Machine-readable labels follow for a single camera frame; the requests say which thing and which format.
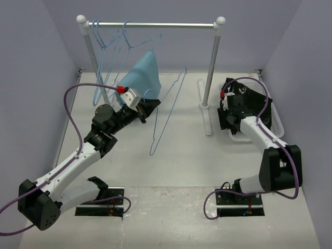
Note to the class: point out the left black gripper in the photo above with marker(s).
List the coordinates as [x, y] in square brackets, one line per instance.
[148, 105]

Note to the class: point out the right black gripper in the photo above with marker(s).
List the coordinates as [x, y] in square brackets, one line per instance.
[223, 124]

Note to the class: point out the black white patterned trousers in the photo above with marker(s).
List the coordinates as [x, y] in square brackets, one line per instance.
[247, 112]

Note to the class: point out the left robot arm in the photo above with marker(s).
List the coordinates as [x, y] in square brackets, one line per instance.
[45, 199]

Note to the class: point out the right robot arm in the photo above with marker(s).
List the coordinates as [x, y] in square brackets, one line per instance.
[280, 167]

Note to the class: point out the light blue folded trousers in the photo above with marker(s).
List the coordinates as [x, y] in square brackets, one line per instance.
[143, 77]

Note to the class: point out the clear plastic basket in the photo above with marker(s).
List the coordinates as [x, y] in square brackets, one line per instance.
[275, 122]

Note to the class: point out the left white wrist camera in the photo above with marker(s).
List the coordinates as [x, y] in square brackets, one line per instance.
[131, 98]

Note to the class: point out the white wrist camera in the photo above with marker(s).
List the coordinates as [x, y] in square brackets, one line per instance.
[224, 99]
[131, 98]

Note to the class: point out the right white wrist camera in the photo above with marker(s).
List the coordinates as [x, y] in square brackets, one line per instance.
[224, 99]

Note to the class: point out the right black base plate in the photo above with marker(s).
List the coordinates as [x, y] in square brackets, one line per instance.
[231, 205]

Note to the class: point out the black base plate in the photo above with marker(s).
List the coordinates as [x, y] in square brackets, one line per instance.
[110, 208]
[231, 205]

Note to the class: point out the empty blue wire hanger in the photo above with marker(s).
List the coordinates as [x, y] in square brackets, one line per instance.
[98, 52]

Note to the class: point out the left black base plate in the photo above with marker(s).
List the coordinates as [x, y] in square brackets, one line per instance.
[110, 208]

